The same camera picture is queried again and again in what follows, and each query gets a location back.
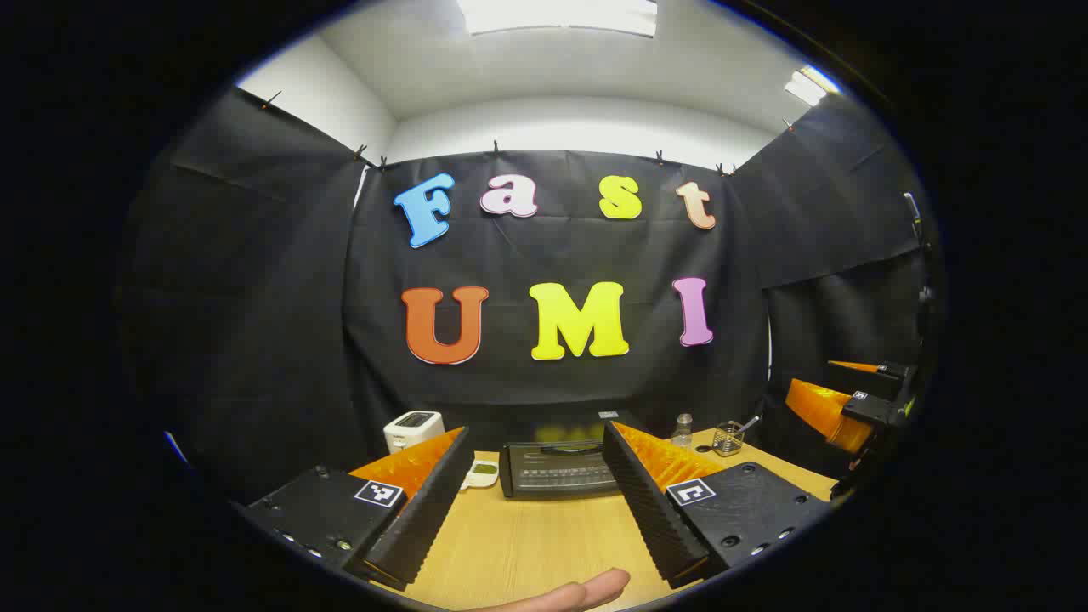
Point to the small white green-topped object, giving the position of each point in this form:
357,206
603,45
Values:
481,476

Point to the clear glass bottle yellow label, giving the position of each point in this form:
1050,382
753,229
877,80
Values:
682,433

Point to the black electric oven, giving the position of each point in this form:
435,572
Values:
557,472

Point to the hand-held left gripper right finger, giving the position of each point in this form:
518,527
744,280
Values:
650,510

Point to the small ceiling light panel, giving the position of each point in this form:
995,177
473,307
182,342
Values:
807,85

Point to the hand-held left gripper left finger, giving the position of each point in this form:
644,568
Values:
425,510

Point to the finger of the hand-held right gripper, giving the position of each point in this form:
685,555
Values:
820,408
888,371

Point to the white toaster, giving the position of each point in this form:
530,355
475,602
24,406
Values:
412,431

